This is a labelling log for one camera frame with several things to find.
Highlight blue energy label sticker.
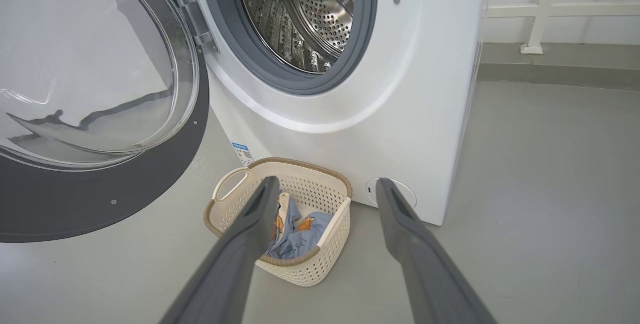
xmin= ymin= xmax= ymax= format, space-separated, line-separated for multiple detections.
xmin=231 ymin=141 xmax=255 ymax=167

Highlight blue white orange garment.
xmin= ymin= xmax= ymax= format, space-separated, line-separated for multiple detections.
xmin=272 ymin=192 xmax=303 ymax=237

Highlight white metal railing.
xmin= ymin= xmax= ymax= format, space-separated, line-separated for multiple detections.
xmin=482 ymin=0 xmax=640 ymax=55

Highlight cream perforated laundry basket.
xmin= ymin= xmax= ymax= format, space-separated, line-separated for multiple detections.
xmin=203 ymin=157 xmax=353 ymax=287

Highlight blue cartoon print garment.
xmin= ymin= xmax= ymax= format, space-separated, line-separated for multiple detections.
xmin=265 ymin=212 xmax=335 ymax=260

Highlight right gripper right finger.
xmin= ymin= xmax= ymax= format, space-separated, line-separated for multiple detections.
xmin=375 ymin=178 xmax=498 ymax=324

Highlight grey rubber door gasket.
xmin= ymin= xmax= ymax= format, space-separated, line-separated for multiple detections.
xmin=199 ymin=0 xmax=378 ymax=96

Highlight washing machine drum with clothes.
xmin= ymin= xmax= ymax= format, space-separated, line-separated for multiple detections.
xmin=236 ymin=0 xmax=355 ymax=74

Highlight round white filter cover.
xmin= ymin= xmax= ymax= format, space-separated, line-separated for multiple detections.
xmin=365 ymin=178 xmax=417 ymax=209

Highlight white front-load washing machine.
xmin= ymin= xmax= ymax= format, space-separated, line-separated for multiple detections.
xmin=157 ymin=0 xmax=493 ymax=226

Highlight dark blue-edged object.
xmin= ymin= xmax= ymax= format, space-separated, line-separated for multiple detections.
xmin=0 ymin=0 xmax=211 ymax=243

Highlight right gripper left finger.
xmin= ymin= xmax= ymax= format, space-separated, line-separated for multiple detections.
xmin=159 ymin=176 xmax=281 ymax=324

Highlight metal door hinge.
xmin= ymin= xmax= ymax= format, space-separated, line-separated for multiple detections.
xmin=174 ymin=0 xmax=220 ymax=54

